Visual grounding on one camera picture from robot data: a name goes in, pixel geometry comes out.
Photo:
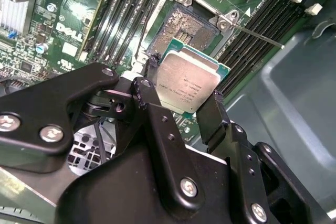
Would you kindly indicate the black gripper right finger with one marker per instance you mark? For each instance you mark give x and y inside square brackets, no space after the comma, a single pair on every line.
[244,169]

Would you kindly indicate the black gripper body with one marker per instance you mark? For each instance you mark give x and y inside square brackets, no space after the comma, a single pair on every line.
[118,195]

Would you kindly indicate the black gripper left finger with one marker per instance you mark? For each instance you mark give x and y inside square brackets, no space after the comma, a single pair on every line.
[39,108]

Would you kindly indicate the silver green CPU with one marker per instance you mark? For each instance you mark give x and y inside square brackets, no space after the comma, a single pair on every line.
[189,77]

